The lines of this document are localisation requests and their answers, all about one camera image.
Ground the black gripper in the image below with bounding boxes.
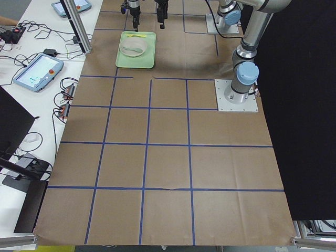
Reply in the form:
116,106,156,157
128,0,167,32

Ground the yellow plastic fork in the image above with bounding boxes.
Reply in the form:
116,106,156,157
126,34,147,38

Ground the white round plate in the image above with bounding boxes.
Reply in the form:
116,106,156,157
119,37,148,57

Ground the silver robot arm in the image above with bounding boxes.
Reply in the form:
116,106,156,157
120,0,241,35
212,1,291,105

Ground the light green plastic tray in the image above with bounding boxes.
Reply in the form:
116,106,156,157
115,31,156,69

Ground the green plastic spoon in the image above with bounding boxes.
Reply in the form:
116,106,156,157
121,46,143,53

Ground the far teach pendant tablet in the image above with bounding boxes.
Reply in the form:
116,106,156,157
51,0,92,18

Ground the teach pendant tablet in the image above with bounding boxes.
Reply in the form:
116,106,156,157
51,0,92,18
13,53,64,92

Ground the black power adapter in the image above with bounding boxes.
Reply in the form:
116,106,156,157
43,48,58,57

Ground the orange black connector box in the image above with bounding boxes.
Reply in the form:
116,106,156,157
61,84,75,100

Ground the near teach pendant tablet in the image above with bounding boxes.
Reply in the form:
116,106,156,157
13,53,64,92

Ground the brown paper table cover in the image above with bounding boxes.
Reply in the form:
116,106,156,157
34,1,295,245

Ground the black curtain panel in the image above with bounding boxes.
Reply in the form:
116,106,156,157
256,1,335,220

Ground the black monitor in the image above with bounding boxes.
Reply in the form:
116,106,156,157
0,86,52,195

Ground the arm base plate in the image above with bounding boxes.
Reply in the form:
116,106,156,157
205,14,239,36
214,79,259,113

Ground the aluminium frame post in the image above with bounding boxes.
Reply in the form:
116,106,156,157
60,0,92,54

